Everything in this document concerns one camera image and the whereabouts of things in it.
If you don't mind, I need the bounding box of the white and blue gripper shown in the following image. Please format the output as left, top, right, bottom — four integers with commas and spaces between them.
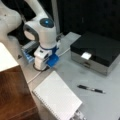
34, 46, 59, 70

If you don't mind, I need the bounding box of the black tray with blue edge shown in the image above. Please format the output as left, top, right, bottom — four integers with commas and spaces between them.
22, 41, 39, 63

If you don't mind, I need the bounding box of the white spiral notebook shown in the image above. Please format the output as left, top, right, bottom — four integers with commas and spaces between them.
33, 71, 82, 120

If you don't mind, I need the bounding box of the black pen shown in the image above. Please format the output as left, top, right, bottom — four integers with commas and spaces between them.
77, 85, 105, 94

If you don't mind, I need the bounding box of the brown wooden shelf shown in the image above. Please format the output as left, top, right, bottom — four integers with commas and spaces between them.
0, 66, 40, 120

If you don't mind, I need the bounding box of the black and silver drawer box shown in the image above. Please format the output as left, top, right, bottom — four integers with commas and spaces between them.
70, 32, 120, 75

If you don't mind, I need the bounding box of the metal binder clip stand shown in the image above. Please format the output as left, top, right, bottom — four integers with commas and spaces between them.
71, 110, 87, 120

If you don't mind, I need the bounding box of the white cable with connector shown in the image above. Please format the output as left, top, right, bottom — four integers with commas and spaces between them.
26, 48, 72, 84

